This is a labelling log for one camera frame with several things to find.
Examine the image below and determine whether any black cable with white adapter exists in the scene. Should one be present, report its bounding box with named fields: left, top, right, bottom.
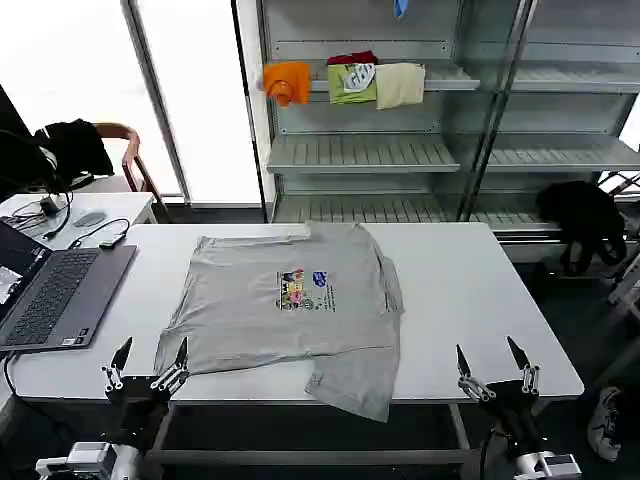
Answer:
left=68, top=218, right=132, bottom=251

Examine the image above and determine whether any grey window post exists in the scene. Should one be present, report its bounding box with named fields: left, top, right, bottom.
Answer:
left=121, top=0, right=193, bottom=203

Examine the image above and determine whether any dark grey laptop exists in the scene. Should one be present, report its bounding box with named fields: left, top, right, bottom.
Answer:
left=0, top=219, right=139, bottom=354

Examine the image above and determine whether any wooden chair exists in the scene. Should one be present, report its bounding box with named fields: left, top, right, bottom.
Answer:
left=93, top=122, right=172, bottom=224

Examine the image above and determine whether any empty grey shelf rack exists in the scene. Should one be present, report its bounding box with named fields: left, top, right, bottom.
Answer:
left=459, top=0, right=640, bottom=262

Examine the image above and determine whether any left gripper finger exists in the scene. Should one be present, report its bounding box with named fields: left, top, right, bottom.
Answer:
left=150, top=336, right=190, bottom=392
left=101, top=336, right=134, bottom=392

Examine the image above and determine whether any grey printed t-shirt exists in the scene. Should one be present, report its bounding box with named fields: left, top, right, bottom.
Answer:
left=153, top=220, right=406, bottom=424

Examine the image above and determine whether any black laptop power cable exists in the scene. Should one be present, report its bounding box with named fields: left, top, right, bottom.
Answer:
left=3, top=349, right=22, bottom=401

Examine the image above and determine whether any metal table frame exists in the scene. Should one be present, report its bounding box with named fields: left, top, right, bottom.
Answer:
left=143, top=398, right=484, bottom=470

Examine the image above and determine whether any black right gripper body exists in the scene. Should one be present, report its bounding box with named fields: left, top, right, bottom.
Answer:
left=476, top=379, right=547, bottom=459

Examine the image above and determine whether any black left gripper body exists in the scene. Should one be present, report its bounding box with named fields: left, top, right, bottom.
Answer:
left=104, top=374, right=174, bottom=446

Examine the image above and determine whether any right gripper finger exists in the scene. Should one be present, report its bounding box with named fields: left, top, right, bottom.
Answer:
left=455, top=343, right=497, bottom=403
left=506, top=335, right=542, bottom=396

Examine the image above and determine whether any black window post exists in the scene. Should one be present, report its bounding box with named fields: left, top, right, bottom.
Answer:
left=231, top=0, right=269, bottom=224

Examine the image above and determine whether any white chair frame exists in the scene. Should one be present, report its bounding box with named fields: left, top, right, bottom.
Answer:
left=606, top=256, right=640, bottom=322

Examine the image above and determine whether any grey shelf rack with clothes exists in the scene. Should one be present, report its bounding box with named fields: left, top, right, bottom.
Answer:
left=256, top=0, right=482, bottom=226

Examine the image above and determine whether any white sneaker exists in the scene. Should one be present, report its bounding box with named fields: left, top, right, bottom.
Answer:
left=586, top=385, right=625, bottom=464

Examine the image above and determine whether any black bag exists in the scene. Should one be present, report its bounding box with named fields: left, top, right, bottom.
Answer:
left=535, top=180, right=627, bottom=275

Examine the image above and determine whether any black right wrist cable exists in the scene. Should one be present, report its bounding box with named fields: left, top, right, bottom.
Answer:
left=478, top=423, right=507, bottom=480

